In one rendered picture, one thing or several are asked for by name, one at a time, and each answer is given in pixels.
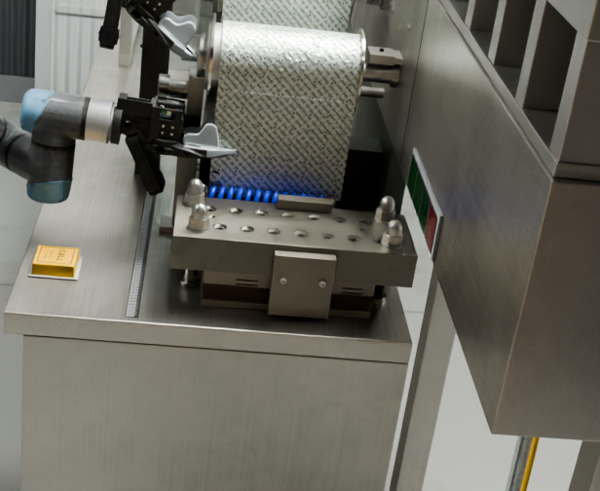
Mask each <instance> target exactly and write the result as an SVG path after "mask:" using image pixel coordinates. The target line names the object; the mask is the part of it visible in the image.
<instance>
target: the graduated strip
mask: <svg viewBox="0 0 600 491"><path fill-rule="evenodd" d="M156 196H157V195H154V196H150V194H149V192H148V191H147V190H146V192H145V198H144V204H143V210H142V215H141V221H140V227H139V233H138V238H137V244H136V250H135V256H134V261H133V267H132V273H131V284H130V290H129V296H128V302H127V308H126V313H125V318H138V315H139V308H140V302H141V295H142V288H143V282H144V275H145V269H146V262H147V255H148V248H149V242H150V235H151V229H152V222H153V215H154V208H155V202H156Z"/></svg>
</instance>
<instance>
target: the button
mask: <svg viewBox="0 0 600 491"><path fill-rule="evenodd" d="M78 261H79V248H74V247H62V246H50V245H39V246H38V249H37V251H36V254H35V257H34V260H33V263H32V275H43V276H56V277H67V278H74V276H75V273H76V269H77V265H78Z"/></svg>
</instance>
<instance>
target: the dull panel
mask: <svg viewBox="0 0 600 491"><path fill-rule="evenodd" d="M347 33H353V34H354V31H353V28H352V25H351V22H349V24H348V30H347ZM362 85H363V86H365V87H372V85H371V82H366V81H362ZM351 136H360V137H371V138H379V139H380V142H381V145H382V149H383V152H384V155H383V161H382V166H381V172H380V178H379V184H378V190H377V196H376V202H375V208H374V212H376V210H377V208H378V207H379V205H380V201H381V200H382V198H384V197H385V196H391V197H392V198H393V199H394V209H395V214H400V213H401V207H402V202H403V196H404V191H405V185H406V184H405V181H404V178H403V175H402V172H401V169H400V166H399V163H398V161H397V158H396V155H395V152H394V148H393V145H392V142H391V139H390V136H389V133H388V130H387V127H386V124H385V122H384V119H383V116H382V113H381V110H380V107H379V104H378V101H377V98H374V97H364V96H360V97H359V102H358V106H357V109H356V112H355V113H354V118H353V124H352V130H351Z"/></svg>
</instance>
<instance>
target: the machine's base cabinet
mask: <svg viewBox="0 0 600 491"><path fill-rule="evenodd" d="M408 365H409V363H404V362H391V361H378V360H365V359H339V358H327V357H313V356H300V355H288V354H274V353H261V352H248V351H235V350H222V349H209V348H196V347H183V346H170V345H157V344H144V343H131V342H118V341H104V340H92V339H79V338H65V337H53V336H40V335H26V334H23V335H22V383H21V452H20V491H385V486H386V481H387V476H388V470H389V465H390V460H391V456H392V451H393V446H394V436H395V431H396V426H397V421H398V416H399V411H400V406H401V401H402V396H403V391H404V386H405V381H406V376H407V371H408Z"/></svg>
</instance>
